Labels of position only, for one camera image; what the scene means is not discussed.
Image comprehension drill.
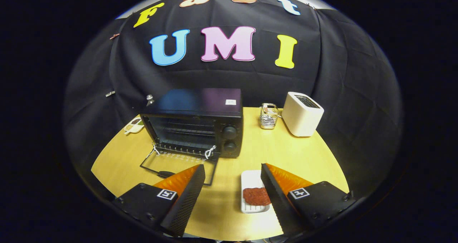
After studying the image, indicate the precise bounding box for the reddish meat slice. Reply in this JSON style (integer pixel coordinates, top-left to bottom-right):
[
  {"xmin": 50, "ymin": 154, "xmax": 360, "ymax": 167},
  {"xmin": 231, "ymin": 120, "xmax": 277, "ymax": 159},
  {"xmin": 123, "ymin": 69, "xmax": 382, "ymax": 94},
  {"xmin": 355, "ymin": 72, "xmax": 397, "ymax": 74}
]
[{"xmin": 243, "ymin": 187, "xmax": 271, "ymax": 206}]

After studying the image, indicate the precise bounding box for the metal wire basket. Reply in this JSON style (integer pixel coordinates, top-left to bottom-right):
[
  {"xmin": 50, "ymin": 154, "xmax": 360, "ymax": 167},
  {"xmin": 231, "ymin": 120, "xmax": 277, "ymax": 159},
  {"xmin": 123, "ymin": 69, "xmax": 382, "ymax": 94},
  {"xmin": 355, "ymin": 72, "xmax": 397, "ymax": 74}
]
[{"xmin": 260, "ymin": 103, "xmax": 279, "ymax": 130}]

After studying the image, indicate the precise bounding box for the white divided spice dish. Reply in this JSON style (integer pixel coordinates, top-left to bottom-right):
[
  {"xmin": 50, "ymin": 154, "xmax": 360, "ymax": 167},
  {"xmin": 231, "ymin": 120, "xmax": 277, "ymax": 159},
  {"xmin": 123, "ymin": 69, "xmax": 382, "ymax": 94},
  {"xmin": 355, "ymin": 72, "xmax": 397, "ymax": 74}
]
[{"xmin": 124, "ymin": 117, "xmax": 145, "ymax": 134}]

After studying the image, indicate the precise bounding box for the black toaster oven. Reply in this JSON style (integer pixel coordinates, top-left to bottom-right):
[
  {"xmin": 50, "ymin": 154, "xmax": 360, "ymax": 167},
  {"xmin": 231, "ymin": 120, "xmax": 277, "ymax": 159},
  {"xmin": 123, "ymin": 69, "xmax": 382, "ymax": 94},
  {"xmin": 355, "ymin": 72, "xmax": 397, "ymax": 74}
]
[{"xmin": 139, "ymin": 88, "xmax": 244, "ymax": 186}]

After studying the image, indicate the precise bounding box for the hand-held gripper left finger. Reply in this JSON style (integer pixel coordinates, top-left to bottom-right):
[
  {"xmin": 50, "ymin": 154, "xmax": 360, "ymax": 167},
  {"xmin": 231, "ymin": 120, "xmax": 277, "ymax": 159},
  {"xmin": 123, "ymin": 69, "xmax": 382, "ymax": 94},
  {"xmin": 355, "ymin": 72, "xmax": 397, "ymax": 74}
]
[{"xmin": 113, "ymin": 164, "xmax": 206, "ymax": 237}]

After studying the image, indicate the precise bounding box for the white ribbed tray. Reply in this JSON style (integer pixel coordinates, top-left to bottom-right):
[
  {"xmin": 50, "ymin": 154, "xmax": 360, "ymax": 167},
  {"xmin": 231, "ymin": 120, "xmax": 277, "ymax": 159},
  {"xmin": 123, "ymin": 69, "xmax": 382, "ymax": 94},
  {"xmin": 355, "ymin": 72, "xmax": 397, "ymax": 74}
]
[{"xmin": 240, "ymin": 170, "xmax": 271, "ymax": 214}]

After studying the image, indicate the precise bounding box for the white bread toaster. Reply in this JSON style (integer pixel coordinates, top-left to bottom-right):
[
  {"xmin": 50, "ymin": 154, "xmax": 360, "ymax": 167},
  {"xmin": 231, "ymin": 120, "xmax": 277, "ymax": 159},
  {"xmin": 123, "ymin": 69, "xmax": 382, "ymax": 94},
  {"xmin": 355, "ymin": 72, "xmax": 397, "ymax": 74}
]
[{"xmin": 282, "ymin": 92, "xmax": 325, "ymax": 137}]

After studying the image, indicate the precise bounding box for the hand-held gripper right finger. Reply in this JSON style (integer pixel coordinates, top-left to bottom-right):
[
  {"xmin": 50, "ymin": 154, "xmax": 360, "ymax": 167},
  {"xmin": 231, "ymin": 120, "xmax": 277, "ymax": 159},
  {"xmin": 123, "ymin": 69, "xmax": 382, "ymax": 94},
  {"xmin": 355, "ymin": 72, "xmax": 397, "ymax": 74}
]
[{"xmin": 260, "ymin": 163, "xmax": 357, "ymax": 236}]

